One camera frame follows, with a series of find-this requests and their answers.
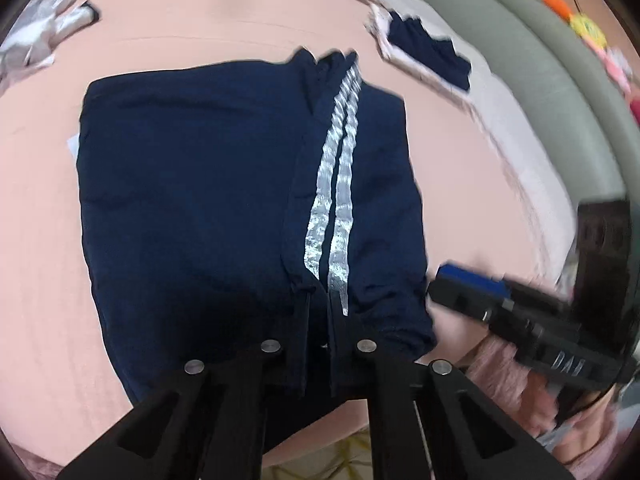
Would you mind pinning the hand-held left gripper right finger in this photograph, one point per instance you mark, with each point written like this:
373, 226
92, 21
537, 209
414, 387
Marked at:
340, 330

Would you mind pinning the folded navy garment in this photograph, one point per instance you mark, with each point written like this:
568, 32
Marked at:
430, 50

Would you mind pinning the bed with pink sheet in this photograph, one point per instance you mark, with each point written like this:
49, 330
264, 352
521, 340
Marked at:
500, 170

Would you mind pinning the orange plush toy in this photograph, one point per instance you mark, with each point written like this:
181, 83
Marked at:
557, 5

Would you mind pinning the yellow line patterned mat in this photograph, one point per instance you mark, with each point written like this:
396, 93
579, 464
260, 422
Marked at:
320, 460

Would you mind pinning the navy garment with white stripes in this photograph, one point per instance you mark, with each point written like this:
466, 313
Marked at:
200, 185

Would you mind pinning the grey-green padded headboard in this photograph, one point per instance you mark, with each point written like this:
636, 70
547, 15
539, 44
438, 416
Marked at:
540, 55

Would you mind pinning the pale pink quilt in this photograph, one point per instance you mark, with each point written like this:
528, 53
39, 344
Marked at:
520, 150

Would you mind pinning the yellow plush toy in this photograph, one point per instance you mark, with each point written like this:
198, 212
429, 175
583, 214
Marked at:
587, 30

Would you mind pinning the white clothing pile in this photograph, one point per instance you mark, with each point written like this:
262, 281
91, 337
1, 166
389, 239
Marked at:
40, 30

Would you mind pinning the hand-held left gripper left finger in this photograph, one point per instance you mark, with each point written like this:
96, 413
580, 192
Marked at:
295, 330

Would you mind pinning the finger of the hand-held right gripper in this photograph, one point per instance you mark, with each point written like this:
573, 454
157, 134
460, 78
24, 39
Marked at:
470, 287

